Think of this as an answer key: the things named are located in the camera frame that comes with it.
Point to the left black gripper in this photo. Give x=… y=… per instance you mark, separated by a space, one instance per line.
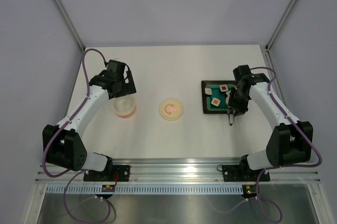
x=128 y=88

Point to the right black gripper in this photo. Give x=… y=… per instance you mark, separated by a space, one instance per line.
x=240 y=109

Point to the pink handled metal tongs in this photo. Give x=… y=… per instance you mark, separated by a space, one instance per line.
x=231 y=118

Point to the pink round lunch box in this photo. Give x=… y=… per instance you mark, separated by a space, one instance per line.
x=124 y=107

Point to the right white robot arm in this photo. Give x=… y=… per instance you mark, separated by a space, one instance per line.
x=250 y=87

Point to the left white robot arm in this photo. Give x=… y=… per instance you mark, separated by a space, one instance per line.
x=63 y=148

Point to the green centre sushi piece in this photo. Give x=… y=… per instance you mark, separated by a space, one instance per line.
x=227 y=98

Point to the red centre sushi piece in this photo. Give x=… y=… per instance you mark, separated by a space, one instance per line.
x=224 y=88

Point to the orange centre sushi piece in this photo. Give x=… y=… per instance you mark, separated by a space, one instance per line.
x=215 y=102

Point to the black and teal square plate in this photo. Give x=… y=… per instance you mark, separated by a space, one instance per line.
x=208 y=108

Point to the white sushi piece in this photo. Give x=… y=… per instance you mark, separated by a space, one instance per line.
x=208 y=91

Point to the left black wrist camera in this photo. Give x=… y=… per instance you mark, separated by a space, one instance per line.
x=115 y=67

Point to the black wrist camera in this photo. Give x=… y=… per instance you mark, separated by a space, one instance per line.
x=115 y=67
x=241 y=71

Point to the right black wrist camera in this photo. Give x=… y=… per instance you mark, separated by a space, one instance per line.
x=241 y=71

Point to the right side aluminium rail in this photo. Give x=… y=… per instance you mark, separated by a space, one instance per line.
x=283 y=102

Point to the aluminium rail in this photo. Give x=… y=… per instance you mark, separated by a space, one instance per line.
x=203 y=171
x=283 y=102

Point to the cream lid with pink handle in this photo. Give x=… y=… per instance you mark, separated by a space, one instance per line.
x=171 y=110

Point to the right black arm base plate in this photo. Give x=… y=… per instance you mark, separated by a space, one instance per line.
x=233 y=173

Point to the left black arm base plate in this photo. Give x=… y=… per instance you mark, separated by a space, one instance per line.
x=121 y=173

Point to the aluminium front rail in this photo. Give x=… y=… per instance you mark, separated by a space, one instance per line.
x=203 y=171

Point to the left aluminium frame post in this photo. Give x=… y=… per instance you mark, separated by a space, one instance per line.
x=69 y=24

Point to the aluminium frame post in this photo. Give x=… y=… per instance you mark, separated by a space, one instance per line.
x=281 y=23
x=69 y=24

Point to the white slotted cable duct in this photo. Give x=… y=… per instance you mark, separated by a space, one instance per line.
x=156 y=189

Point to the right aluminium frame post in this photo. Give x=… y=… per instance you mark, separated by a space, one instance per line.
x=281 y=23

